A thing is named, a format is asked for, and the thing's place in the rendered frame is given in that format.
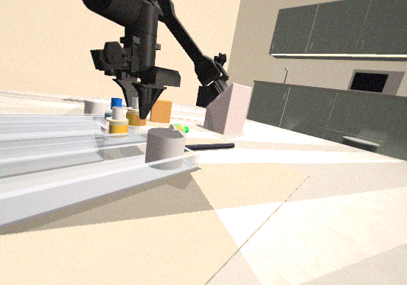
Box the orange block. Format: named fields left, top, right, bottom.
left=150, top=99, right=172, bottom=124

